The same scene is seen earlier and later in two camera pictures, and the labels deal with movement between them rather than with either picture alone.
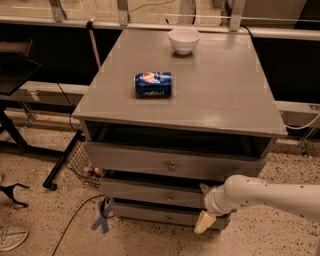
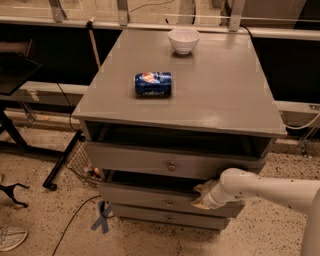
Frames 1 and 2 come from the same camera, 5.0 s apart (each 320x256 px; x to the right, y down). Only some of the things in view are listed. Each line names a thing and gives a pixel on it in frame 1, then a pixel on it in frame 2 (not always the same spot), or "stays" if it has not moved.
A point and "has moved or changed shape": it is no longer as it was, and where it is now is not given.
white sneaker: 11,237 stays
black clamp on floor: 9,192 stays
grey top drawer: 117,157 stays
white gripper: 211,201 to 210,196
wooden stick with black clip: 89,26 stays
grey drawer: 154,191 has moved or changed shape
